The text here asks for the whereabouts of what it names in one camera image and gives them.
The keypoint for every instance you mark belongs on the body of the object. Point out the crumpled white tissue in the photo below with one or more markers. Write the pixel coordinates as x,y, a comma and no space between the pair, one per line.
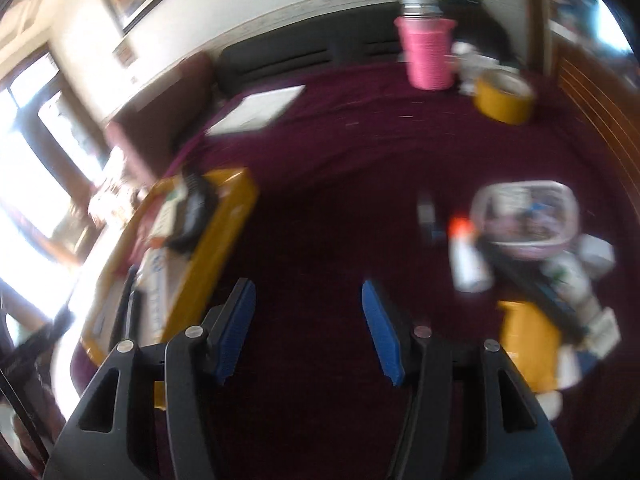
472,67

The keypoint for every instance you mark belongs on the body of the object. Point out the wooden glass door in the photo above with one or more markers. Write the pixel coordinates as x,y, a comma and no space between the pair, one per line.
45,125

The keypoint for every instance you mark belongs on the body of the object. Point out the pink sleeved bottle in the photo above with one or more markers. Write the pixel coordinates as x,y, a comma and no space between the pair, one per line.
427,55

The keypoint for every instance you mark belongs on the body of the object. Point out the small wall plaque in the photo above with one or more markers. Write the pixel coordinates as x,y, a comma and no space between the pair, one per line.
124,52

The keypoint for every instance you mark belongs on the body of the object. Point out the white barcode box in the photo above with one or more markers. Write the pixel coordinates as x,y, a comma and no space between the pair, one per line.
600,335

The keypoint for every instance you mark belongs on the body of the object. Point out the white tissue packet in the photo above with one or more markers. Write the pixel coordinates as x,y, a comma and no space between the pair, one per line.
549,404

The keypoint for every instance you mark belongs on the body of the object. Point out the black sofa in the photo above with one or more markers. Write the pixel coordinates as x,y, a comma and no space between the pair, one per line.
280,60

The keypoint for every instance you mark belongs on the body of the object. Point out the maroon tablecloth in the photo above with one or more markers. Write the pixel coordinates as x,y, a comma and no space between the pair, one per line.
340,185

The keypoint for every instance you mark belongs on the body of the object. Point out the yellow box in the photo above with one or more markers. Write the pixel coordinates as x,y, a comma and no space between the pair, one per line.
220,240

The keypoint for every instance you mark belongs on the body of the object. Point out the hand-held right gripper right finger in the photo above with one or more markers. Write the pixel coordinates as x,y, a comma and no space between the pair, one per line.
382,330

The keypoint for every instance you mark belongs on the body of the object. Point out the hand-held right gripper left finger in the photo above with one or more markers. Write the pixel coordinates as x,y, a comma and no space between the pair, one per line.
235,330

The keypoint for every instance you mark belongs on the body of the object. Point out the white papers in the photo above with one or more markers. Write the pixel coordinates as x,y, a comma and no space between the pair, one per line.
255,107

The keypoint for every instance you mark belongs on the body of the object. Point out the brick pattern wooden cabinet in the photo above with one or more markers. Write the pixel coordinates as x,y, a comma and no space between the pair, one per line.
600,135

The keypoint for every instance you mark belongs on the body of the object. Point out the yellow packet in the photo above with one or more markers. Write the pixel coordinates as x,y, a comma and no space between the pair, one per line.
530,345

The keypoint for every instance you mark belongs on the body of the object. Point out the clear plastic container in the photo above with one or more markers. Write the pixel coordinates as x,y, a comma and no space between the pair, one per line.
525,210

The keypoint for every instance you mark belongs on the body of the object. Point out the yellow tape roll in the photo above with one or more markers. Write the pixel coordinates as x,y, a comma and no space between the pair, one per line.
502,102

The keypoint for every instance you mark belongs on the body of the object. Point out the white bottle orange cap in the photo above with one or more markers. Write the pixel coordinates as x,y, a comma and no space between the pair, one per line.
467,265

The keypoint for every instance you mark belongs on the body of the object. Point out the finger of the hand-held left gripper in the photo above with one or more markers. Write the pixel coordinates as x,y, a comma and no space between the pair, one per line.
129,310

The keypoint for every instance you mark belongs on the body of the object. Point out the small white square box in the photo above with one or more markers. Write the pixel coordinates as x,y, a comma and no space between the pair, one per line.
597,255

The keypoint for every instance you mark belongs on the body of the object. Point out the white pill bottle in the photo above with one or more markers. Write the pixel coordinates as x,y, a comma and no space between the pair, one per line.
570,280

